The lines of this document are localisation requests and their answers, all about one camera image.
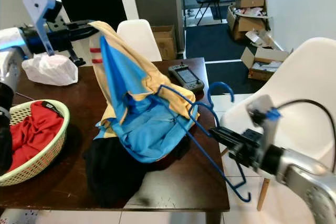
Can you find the black handheld controller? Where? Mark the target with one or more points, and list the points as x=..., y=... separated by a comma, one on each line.
x=186, y=76

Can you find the red garment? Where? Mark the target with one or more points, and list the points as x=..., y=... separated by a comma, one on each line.
x=37, y=132

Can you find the white plastic bag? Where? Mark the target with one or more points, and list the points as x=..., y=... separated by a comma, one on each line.
x=50, y=71

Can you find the open cardboard box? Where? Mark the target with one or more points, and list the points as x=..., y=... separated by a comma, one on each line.
x=239, y=24
x=260, y=72

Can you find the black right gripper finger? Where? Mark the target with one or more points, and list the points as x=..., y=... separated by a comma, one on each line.
x=233, y=146
x=227, y=134

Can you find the brown cardboard box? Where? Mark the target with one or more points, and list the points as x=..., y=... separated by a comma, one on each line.
x=165, y=41

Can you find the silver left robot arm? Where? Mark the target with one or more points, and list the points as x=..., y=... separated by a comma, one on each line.
x=10, y=40

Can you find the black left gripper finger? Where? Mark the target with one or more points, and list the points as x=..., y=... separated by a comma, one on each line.
x=90, y=33
x=90, y=25

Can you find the light green woven basket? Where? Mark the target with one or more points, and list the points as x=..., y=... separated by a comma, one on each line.
x=42, y=167

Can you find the yellow blue shirt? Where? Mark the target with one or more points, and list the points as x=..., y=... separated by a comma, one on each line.
x=147, y=135

